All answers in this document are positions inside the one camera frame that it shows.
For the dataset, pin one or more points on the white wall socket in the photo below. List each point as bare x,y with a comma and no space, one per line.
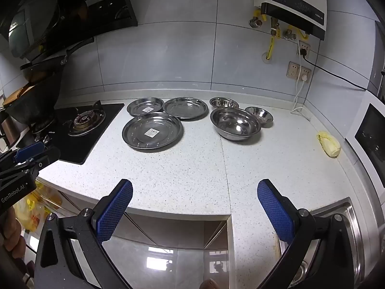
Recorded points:
303,46

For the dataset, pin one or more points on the small labelled steel plate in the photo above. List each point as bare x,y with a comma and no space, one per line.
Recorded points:
137,105

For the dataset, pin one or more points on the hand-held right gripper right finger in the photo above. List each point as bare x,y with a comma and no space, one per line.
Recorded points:
275,210

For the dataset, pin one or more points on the plain steel plate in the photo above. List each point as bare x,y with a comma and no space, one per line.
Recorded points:
186,108

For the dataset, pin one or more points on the napa cabbage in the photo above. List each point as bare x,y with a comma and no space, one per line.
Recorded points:
329,144

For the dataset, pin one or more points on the black wok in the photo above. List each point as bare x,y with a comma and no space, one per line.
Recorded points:
33,108

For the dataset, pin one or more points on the large steel bowl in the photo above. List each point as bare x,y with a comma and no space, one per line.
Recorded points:
236,125

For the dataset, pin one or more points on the brass gas valve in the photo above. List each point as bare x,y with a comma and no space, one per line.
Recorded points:
275,27

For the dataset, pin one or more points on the yellow plastic bag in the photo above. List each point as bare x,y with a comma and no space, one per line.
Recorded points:
30,213

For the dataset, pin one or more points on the white water heater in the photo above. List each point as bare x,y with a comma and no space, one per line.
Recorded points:
294,3

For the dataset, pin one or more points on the small steel bowl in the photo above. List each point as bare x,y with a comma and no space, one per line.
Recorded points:
260,114
224,102

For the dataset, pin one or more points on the stainless steel sink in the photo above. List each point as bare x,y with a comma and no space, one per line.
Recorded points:
356,225

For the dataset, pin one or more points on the white microwave oven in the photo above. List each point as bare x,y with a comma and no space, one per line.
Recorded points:
371,138

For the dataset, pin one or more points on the black glass gas stove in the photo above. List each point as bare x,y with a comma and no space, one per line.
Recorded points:
111,111

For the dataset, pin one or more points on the large labelled steel plate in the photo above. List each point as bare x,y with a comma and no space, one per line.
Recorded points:
141,138

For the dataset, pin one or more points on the steel water valve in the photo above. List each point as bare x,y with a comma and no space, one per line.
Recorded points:
256,21
291,34

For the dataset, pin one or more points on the person's left hand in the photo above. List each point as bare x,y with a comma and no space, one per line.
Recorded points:
13,234

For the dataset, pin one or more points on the gas stove burner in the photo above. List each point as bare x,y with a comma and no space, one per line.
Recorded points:
85,120

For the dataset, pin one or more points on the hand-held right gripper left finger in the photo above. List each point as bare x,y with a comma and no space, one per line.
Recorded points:
115,210

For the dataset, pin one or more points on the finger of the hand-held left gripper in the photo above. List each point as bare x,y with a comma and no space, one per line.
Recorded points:
28,152
48,157

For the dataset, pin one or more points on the dark brown jug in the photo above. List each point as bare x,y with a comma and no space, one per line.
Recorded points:
7,129

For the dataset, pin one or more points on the beige wall socket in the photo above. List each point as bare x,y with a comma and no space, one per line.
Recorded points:
294,69

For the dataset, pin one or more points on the black range hood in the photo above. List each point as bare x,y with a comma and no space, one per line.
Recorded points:
99,0

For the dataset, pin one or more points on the black frying pan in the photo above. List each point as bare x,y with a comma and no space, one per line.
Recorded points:
48,64

